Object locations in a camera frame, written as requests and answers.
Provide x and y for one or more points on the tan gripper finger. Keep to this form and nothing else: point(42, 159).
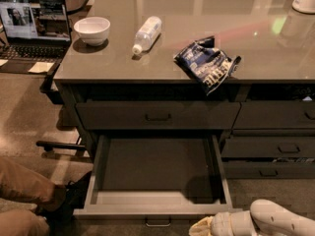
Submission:
point(202, 227)

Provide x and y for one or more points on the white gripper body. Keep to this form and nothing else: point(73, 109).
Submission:
point(220, 224)

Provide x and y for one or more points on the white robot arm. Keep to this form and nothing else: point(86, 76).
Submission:
point(264, 218)

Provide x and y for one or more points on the dark drawer cabinet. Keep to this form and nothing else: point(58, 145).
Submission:
point(275, 43)

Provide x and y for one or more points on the black shoe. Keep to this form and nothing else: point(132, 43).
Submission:
point(75, 197)

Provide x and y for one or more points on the blue chip bag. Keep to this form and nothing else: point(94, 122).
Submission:
point(209, 65)

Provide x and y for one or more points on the black chair base leg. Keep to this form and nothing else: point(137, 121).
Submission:
point(50, 146)

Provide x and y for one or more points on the tan trouser leg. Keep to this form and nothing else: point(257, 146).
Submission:
point(20, 184)
point(22, 223)

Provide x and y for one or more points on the clear plastic water bottle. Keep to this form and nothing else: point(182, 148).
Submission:
point(147, 35)

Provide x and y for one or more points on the white ceramic bowl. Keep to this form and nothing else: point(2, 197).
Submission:
point(93, 31)

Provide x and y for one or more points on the white sticky note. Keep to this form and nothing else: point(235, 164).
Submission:
point(40, 67)

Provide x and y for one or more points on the open black laptop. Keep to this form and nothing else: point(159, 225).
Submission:
point(36, 31)

